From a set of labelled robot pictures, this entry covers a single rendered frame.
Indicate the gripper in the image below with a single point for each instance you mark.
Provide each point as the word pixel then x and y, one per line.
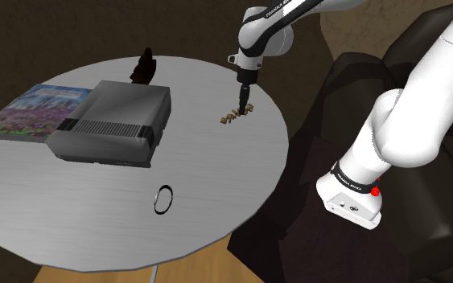
pixel 246 77

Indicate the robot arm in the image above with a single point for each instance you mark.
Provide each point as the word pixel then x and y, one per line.
pixel 414 117

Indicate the dark brown figure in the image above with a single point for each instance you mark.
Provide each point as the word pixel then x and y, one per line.
pixel 143 70

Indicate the round grey table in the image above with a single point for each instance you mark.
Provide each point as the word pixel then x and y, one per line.
pixel 210 176

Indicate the dark sofa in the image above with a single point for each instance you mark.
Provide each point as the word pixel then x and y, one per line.
pixel 359 78

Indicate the grey game console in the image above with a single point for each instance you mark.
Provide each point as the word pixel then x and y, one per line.
pixel 120 106

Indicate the book with colourful cover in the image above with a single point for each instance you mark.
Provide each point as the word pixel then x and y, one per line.
pixel 30 111

